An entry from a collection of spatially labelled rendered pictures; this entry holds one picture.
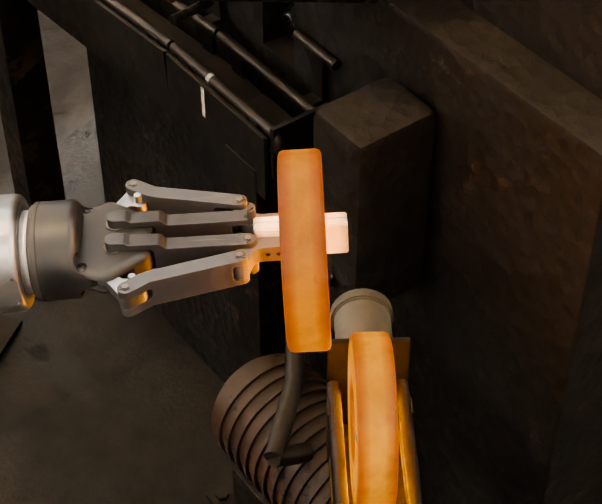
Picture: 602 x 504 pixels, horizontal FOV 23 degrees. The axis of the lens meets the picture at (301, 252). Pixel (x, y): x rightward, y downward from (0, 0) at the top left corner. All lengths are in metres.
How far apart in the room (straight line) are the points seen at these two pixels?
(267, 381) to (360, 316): 0.19
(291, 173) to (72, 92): 1.75
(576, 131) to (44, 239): 0.48
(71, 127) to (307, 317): 1.69
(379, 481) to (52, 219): 0.34
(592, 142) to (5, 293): 0.52
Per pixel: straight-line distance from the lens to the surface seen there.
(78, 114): 2.73
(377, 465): 1.19
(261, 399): 1.51
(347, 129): 1.39
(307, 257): 1.03
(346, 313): 1.36
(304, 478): 1.45
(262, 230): 1.08
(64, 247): 1.07
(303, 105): 1.57
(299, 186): 1.05
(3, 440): 2.19
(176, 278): 1.06
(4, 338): 2.32
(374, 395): 1.18
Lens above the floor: 1.67
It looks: 44 degrees down
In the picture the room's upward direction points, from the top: straight up
